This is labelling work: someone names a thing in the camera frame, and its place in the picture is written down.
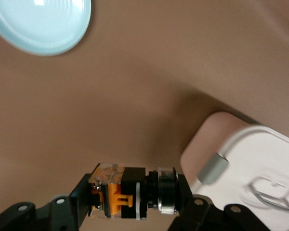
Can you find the brown table mat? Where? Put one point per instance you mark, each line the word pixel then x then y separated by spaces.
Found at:
pixel 110 108

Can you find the light blue round plate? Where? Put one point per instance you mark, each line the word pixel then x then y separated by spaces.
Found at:
pixel 38 26

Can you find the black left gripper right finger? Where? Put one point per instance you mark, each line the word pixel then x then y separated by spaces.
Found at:
pixel 185 207

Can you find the orange push-button switch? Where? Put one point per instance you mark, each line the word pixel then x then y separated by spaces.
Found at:
pixel 130 190

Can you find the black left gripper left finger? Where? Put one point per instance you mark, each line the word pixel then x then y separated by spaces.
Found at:
pixel 77 204

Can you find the white lidded lunch box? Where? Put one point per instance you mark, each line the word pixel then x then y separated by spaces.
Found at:
pixel 255 156

